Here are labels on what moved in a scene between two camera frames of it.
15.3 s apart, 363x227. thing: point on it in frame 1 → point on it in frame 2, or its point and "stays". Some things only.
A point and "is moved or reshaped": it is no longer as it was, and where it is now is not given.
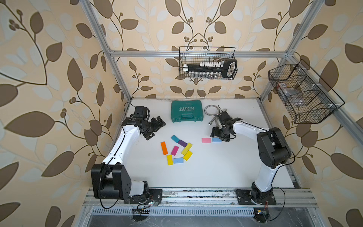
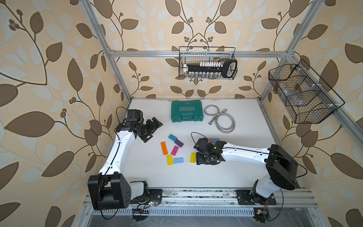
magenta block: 174,150 stays
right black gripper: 214,132 → 199,161
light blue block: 216,140 stays
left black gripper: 156,126 stays
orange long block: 164,148 stays
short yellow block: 187,156 is moved or reshaped
